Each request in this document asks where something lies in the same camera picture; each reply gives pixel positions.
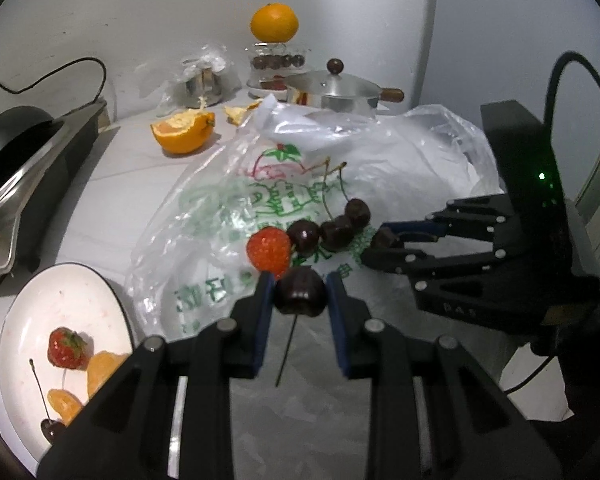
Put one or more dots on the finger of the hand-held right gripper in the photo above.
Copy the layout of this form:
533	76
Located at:
410	260
420	229

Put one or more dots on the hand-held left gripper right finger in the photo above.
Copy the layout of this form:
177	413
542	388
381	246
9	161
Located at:
337	320

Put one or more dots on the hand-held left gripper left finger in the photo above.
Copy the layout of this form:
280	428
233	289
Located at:
266	310

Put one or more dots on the red strawberry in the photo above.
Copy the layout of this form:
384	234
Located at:
269	250
67	347

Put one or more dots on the printed clear plastic bag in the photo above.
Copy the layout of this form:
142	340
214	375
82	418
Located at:
205	210

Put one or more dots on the orange segment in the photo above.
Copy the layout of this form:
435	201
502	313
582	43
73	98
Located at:
102	372
65	405

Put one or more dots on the white plate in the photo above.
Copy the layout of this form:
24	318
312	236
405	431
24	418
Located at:
45	300

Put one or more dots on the steel pot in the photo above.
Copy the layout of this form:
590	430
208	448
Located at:
345	104

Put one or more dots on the steel pot lid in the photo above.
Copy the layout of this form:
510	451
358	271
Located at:
330	85

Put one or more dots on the peeled orange half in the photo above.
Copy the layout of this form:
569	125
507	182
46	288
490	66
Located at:
184	132

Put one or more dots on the orange peel piece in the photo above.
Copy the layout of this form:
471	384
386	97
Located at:
240	112

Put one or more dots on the white bowl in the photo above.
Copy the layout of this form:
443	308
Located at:
260	91

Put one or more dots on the heap of cherries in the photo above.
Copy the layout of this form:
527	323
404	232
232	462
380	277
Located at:
277	62

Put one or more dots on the steel cup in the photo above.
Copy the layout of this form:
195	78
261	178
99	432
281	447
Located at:
202	87

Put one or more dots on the glass bowl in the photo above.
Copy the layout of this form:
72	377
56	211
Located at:
252	49

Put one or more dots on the whole orange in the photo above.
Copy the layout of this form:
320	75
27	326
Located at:
274	22

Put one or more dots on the crumpled clear plastic wrap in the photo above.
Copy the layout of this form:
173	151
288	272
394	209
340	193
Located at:
215	57

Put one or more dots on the steel induction cooker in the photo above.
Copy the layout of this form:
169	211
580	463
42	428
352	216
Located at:
45	170

